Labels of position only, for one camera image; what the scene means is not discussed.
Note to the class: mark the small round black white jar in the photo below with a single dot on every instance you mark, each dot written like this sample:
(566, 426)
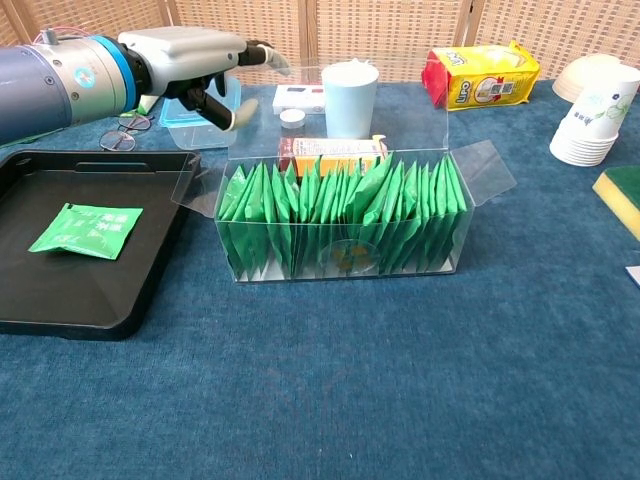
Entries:
(292, 118)

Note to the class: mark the brown orange carton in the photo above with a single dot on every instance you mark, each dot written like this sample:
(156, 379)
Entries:
(330, 150)

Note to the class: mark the thin-framed eyeglasses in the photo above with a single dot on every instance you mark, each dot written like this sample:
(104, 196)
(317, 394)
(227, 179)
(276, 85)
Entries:
(117, 141)

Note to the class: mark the white box red blue print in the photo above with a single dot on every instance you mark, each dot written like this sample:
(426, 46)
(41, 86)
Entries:
(300, 97)

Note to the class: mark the green packet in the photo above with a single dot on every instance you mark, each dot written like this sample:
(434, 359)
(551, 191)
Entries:
(85, 232)

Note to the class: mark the beige bowl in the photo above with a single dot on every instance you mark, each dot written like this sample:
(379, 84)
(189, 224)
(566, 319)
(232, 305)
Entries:
(575, 80)

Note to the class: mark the stack of white paper cups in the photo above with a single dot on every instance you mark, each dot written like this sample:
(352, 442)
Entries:
(590, 130)

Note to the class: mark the row of green sachets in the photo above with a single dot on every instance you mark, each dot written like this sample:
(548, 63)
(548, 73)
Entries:
(380, 200)

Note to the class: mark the blue felt table cover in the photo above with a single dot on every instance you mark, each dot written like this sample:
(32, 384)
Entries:
(320, 390)

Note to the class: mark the wicker folding screen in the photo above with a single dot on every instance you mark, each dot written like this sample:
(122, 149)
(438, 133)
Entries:
(400, 25)

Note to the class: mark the black plastic tray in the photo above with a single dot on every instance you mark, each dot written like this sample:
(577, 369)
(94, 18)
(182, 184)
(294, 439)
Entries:
(75, 300)

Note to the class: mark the light blue paper cup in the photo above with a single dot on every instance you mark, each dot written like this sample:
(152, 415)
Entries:
(350, 100)

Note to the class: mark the yellow red snack bag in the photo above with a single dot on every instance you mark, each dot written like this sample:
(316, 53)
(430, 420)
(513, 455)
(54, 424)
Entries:
(485, 75)

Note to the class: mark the transparent plastic box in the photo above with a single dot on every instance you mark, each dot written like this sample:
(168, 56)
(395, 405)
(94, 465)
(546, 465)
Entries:
(480, 165)

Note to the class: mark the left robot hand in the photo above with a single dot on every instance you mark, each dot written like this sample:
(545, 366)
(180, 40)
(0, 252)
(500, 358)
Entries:
(195, 50)

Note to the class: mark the green yellow scrub sponge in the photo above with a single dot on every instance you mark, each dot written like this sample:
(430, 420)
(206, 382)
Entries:
(622, 192)

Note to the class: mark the blue-rimmed clear food container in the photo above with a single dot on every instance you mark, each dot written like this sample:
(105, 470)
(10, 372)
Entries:
(192, 135)

